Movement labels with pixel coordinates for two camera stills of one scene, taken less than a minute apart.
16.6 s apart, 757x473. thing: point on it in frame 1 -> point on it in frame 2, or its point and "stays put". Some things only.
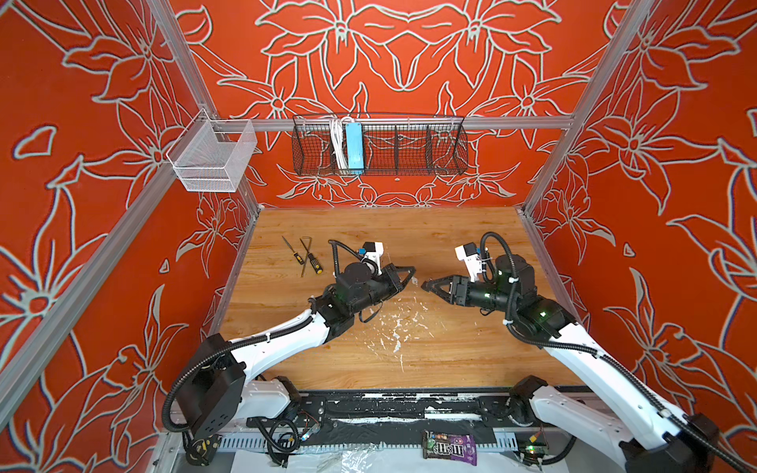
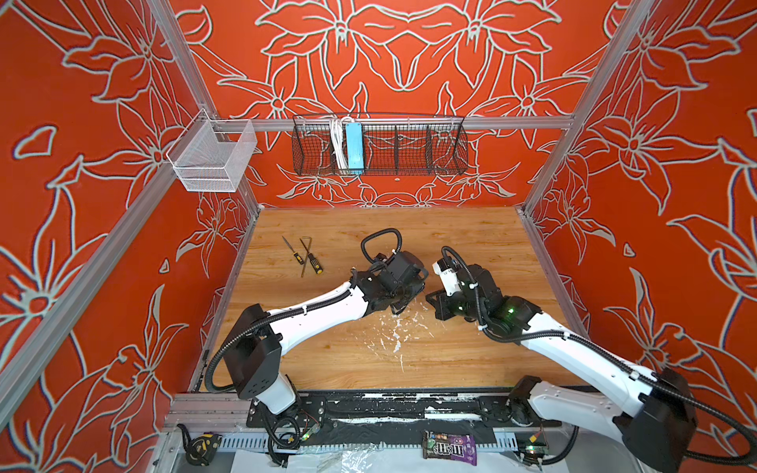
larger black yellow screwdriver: [313, 261] stays put
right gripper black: [434, 286] -> [440, 304]
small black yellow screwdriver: [296, 254] stays put
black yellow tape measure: [200, 451] stays put
